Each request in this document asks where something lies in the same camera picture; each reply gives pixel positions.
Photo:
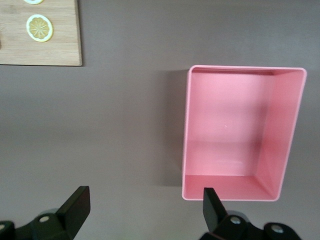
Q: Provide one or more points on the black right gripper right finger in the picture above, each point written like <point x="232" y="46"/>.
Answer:
<point x="213" y="212"/>

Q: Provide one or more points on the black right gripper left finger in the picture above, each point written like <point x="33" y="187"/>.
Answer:
<point x="72" y="212"/>

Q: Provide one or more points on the pink plastic bin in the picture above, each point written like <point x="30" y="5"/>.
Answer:
<point x="225" y="120"/>

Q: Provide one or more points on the bamboo cutting board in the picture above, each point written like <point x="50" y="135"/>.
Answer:
<point x="57" y="50"/>

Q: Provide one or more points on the lemon slice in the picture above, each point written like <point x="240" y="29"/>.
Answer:
<point x="33" y="1"/>
<point x="40" y="27"/>

